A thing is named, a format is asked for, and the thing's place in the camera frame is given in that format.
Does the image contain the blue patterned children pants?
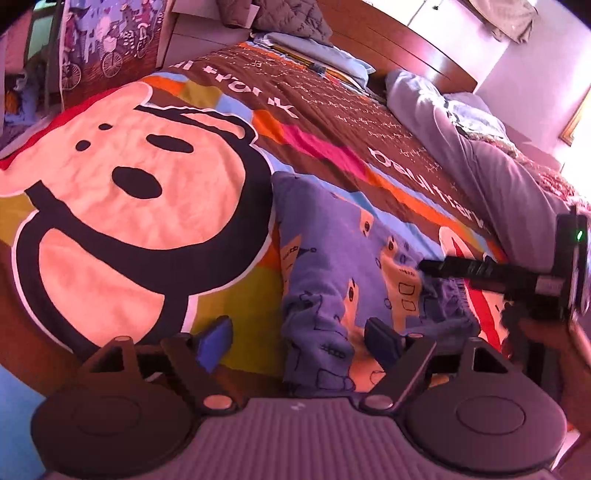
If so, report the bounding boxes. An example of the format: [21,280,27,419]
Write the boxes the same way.
[271,172,480,396]

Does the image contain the person's right hand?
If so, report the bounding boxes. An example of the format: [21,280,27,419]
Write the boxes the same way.
[501,303,590,440]

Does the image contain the blue bicycle print curtain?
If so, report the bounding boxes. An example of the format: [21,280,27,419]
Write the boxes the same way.
[58,0,169,108]

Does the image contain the dark quilted jacket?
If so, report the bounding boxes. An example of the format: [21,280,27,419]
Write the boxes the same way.
[216,0,332,46]

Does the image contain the beige cloth on wall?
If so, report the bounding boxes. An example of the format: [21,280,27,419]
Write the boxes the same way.
[467,0,538,44]

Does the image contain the grey bedside cabinet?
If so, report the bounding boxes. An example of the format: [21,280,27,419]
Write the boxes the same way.
[156,0,250,68]

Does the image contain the brown wooden headboard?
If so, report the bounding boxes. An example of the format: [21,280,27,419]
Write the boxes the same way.
[318,0,477,94]

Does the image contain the colourful cartoon monkey bedspread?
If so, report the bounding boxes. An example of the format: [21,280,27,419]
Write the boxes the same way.
[1,43,505,479]

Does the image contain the grey crumpled blanket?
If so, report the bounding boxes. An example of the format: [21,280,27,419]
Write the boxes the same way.
[386,69,569,271]

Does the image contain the gold picture frame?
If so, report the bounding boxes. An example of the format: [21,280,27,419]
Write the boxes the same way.
[559,87,591,147]

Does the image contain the light blue pillow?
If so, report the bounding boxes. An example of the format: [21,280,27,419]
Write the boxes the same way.
[253,32,376,88]

